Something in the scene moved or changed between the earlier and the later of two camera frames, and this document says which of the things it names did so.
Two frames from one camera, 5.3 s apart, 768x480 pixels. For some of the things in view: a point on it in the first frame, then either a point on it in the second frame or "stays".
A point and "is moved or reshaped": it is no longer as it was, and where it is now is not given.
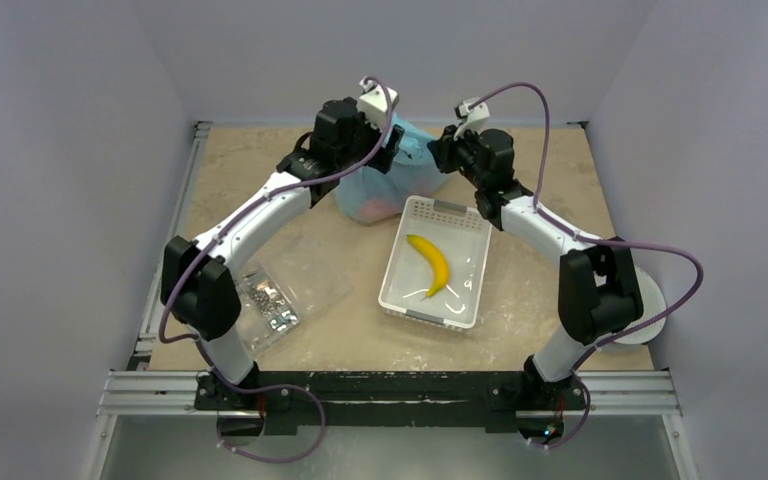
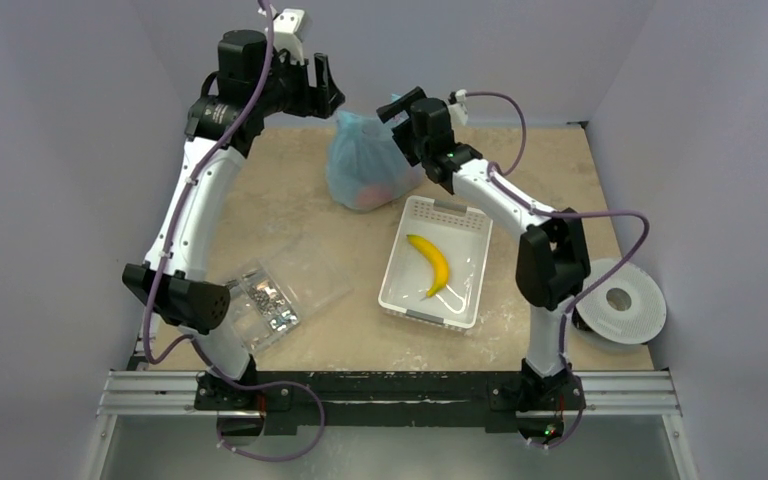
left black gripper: (384, 154) → (323, 98)
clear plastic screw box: (283, 291) stays
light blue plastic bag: (371, 196) is moved or reshaped
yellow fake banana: (440, 261) stays
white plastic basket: (462, 238) stays
